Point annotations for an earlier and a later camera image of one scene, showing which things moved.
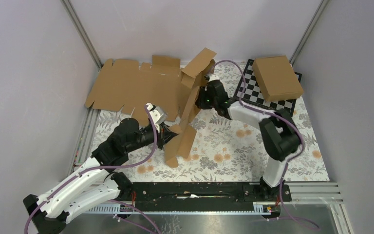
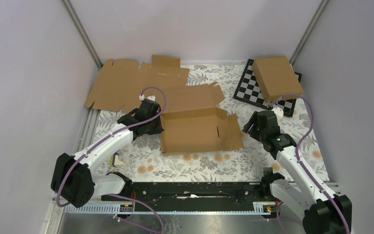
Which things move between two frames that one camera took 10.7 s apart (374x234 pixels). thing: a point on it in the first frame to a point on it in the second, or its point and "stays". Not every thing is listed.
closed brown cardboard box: (278, 80) stays
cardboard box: (193, 75) to (192, 122)
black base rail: (204, 197) stays
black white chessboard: (253, 95) stays
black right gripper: (199, 102) to (253, 120)
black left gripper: (166, 133) to (158, 129)
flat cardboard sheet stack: (121, 85) stays
